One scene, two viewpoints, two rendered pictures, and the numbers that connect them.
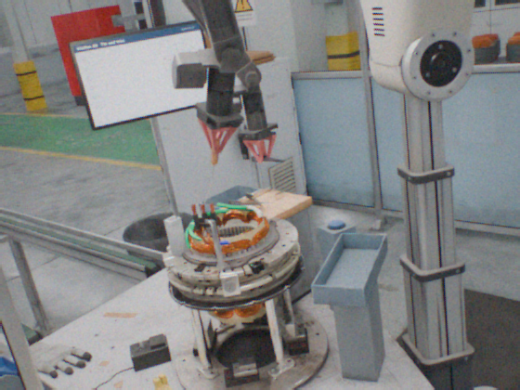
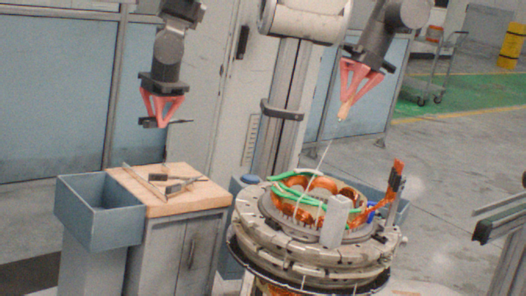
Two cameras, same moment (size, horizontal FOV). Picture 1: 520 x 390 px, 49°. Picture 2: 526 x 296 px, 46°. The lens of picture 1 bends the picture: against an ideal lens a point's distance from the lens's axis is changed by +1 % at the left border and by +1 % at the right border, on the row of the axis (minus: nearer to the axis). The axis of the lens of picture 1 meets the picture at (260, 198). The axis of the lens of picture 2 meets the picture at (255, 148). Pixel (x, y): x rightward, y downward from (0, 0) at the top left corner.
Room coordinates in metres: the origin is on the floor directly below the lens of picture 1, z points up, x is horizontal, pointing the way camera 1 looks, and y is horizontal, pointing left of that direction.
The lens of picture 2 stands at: (1.42, 1.18, 1.57)
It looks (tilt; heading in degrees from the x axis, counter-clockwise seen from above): 18 degrees down; 268
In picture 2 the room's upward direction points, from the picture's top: 11 degrees clockwise
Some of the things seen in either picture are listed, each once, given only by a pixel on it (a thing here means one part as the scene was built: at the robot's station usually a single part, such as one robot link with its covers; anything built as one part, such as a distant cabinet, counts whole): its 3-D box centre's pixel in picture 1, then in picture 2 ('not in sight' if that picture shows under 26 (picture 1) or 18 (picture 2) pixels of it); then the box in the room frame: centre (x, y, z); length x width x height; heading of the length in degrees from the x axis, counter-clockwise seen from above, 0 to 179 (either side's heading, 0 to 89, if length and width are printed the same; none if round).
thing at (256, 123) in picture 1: (256, 122); (165, 70); (1.58, -0.03, 1.29); 0.10 x 0.07 x 0.07; 131
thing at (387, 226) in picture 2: (218, 244); (392, 203); (1.10, 0.10, 1.15); 0.03 x 0.02 x 0.12; 32
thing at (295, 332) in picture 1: (294, 326); not in sight; (1.21, -0.03, 0.85); 0.06 x 0.04 x 0.05; 176
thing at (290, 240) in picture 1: (230, 244); (315, 216); (1.23, 0.09, 1.09); 0.32 x 0.32 x 0.01
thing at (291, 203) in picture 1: (265, 207); (167, 187); (1.53, -0.01, 1.05); 0.20 x 0.19 x 0.02; 41
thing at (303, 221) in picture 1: (272, 251); (159, 247); (1.53, -0.01, 0.91); 0.19 x 0.19 x 0.26; 41
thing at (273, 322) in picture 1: (275, 331); not in sight; (1.12, 0.02, 0.91); 0.02 x 0.02 x 0.21
